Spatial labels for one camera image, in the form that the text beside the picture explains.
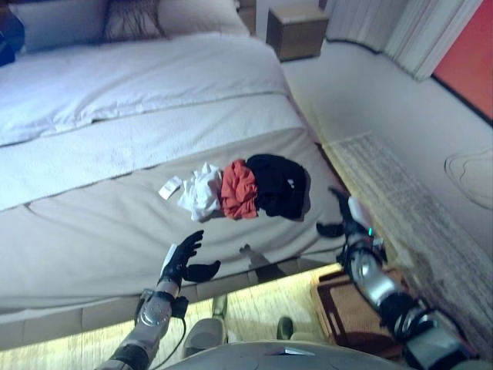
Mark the large bed with beige cover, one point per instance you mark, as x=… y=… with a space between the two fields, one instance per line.
x=115 y=200

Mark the brown woven basket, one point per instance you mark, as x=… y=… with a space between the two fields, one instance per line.
x=346 y=308

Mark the white pillow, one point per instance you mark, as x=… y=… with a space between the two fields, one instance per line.
x=58 y=23

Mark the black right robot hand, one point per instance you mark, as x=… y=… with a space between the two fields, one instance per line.
x=346 y=216

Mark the robot left leg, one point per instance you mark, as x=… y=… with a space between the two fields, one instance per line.
x=206 y=329

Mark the wooden nightstand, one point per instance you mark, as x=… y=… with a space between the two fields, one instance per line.
x=294 y=32

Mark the white duvet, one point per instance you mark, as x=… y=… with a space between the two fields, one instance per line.
x=115 y=85

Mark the beige pillow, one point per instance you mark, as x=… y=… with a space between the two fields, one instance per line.
x=200 y=17

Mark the blue object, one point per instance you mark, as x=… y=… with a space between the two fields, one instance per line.
x=9 y=38

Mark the white curtain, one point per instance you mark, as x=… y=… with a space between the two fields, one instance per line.
x=408 y=31

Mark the grey robot torso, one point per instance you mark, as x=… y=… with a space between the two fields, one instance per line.
x=285 y=356

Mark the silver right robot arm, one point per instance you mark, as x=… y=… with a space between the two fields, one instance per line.
x=389 y=293

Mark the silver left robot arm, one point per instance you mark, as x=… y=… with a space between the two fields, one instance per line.
x=148 y=316

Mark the black garment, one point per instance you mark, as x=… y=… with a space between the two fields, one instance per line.
x=279 y=187

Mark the white garment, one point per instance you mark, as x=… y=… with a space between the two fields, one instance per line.
x=201 y=196

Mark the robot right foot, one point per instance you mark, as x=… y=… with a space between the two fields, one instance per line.
x=286 y=327

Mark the red garment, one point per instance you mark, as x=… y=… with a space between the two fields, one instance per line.
x=239 y=190

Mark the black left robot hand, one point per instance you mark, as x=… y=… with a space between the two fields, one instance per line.
x=189 y=256

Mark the brown patterned cushion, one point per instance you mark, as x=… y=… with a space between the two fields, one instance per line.
x=133 y=19

